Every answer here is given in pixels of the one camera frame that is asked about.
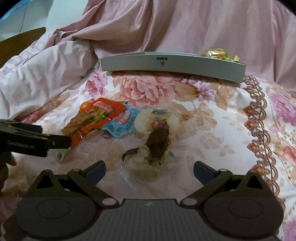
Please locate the small white packet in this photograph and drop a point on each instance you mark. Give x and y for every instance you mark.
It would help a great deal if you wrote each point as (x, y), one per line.
(59, 156)

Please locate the dusky pink cloth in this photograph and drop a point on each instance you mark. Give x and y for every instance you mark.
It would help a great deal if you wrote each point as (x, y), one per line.
(185, 25)

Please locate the brown snack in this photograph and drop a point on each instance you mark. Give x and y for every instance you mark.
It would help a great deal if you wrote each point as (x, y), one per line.
(158, 141)

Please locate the red orange snack packet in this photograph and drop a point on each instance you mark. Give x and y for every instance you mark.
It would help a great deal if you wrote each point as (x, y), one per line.
(92, 115)

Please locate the wooden furniture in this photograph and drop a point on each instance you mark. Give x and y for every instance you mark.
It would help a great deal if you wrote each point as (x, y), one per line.
(16, 44)

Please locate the round white rice cake packet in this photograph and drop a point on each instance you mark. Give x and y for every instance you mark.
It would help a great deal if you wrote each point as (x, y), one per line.
(143, 120)

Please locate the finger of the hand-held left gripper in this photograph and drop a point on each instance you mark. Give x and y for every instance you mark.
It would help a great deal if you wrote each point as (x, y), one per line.
(57, 141)

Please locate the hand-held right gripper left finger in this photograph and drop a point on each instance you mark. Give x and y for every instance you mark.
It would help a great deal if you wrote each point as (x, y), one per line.
(96, 170)

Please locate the person's left hand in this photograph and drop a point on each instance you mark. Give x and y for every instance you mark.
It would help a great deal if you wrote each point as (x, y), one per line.
(7, 166)

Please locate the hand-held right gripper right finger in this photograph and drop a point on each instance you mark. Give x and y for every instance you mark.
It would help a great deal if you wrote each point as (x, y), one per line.
(203, 171)

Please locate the floral bed sheet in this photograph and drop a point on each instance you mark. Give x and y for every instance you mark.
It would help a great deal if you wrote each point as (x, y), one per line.
(219, 120)

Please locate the wrapped bread packet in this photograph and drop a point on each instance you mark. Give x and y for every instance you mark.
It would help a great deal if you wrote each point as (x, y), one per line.
(214, 52)

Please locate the small orange fruit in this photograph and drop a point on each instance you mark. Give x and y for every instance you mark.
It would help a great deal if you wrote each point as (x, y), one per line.
(84, 106)

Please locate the pale pink quilt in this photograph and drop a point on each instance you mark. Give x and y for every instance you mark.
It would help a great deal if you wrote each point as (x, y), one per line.
(46, 74)

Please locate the blue snack packet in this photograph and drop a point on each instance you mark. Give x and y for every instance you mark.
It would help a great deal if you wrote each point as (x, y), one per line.
(121, 122)

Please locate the grey cardboard box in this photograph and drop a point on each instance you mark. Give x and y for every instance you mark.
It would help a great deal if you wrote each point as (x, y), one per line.
(173, 66)

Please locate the yellow candy wrappers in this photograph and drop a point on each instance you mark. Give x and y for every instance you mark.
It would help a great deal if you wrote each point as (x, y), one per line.
(234, 58)

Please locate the blue plastic sheet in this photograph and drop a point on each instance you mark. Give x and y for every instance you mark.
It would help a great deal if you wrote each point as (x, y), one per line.
(8, 14)

